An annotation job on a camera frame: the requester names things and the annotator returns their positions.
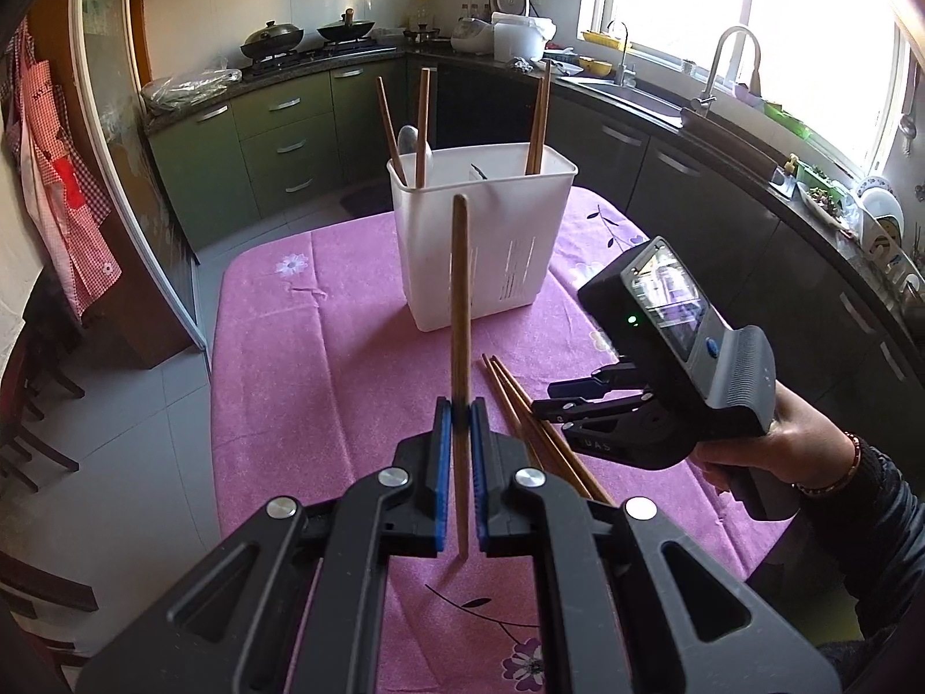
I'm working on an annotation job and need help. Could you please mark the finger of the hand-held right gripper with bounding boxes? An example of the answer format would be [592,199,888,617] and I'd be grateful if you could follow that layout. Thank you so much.
[531,396,655,442]
[547,363,657,402]

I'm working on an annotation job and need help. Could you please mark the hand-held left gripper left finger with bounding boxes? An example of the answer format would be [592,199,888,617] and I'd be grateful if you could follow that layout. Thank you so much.
[76,397,453,694]

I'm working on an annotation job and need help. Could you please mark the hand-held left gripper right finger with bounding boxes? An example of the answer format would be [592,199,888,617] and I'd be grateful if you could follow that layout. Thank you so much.
[469,399,843,694]

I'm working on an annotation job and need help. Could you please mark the wooden chopstick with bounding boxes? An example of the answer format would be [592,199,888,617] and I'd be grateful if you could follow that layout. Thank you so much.
[525,60,548,176]
[414,67,432,189]
[376,76,404,164]
[449,193,472,563]
[533,60,554,176]
[494,356,617,508]
[480,356,545,471]
[487,355,600,503]

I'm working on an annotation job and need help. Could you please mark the white plastic utensil holder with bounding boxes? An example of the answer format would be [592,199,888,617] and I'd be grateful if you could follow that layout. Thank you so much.
[386,143,579,334]

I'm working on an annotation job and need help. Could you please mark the clear plastic spoon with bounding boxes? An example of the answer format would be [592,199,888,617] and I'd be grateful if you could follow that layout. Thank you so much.
[396,124,433,169]

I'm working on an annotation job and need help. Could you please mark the person's right forearm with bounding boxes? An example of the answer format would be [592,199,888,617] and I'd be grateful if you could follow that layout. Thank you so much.
[744,437,925,666]

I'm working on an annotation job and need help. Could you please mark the person's right hand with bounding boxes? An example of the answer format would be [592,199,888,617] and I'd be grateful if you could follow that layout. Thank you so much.
[694,394,863,494]

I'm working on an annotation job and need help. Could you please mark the purple floral tablecloth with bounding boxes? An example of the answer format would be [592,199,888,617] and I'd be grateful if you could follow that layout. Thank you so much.
[209,184,767,694]

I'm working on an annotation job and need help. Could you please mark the dark lower cabinets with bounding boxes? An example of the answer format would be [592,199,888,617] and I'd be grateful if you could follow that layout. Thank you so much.
[403,61,925,464]

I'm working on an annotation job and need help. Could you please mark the dark kitchen countertop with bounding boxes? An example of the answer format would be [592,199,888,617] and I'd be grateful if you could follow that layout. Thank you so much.
[145,39,925,334]

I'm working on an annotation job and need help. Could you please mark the plate of food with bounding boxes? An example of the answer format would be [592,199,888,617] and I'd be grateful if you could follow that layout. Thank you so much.
[793,179,863,234]

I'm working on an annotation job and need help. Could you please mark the dish rack with plates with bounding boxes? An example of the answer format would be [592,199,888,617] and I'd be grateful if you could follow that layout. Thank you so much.
[854,175,925,294]

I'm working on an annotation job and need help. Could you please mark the green container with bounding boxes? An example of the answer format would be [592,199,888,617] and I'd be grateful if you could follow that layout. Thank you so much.
[761,101,815,140]

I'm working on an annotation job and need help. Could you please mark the steel sink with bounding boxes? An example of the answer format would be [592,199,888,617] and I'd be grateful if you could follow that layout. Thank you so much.
[569,76,696,118]

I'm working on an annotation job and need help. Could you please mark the tall chrome faucet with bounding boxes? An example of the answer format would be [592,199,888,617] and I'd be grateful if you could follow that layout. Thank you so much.
[689,24,764,117]

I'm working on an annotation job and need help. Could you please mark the small chrome faucet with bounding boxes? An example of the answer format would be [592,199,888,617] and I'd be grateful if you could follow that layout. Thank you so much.
[605,19,638,88]

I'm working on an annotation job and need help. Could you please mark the white bucket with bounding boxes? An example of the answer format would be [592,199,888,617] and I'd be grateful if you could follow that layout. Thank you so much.
[491,12,558,63]

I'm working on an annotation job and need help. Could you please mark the green lower cabinets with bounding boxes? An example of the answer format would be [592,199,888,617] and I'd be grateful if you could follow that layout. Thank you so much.
[146,58,410,253]

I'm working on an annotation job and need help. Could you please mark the kitchen window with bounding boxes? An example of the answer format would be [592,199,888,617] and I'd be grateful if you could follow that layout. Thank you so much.
[576,0,920,176]

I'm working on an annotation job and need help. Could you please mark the sliding glass door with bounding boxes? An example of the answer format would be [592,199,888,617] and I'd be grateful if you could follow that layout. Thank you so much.
[71,0,212,371]

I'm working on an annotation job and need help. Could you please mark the dark wooden chair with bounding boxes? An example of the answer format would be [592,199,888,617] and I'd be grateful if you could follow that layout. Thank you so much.
[0,287,100,666]

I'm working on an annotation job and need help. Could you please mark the black gas stove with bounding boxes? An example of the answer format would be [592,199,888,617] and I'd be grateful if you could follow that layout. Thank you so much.
[242,39,400,78]

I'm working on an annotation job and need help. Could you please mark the black wok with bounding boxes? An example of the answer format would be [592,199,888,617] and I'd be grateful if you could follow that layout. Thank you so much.
[316,9,378,43]

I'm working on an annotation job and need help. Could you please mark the clear plastic bag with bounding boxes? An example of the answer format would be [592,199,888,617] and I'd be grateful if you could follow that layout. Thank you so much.
[140,68,244,116]

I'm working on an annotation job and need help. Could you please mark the black lidded pot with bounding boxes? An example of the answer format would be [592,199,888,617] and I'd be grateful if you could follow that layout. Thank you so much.
[240,21,305,63]

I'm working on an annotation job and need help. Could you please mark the red checkered apron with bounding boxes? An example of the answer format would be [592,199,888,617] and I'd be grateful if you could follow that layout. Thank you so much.
[0,20,124,320]

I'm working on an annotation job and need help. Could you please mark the bead bracelet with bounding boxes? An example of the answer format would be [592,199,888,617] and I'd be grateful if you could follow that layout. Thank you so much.
[791,430,865,499]

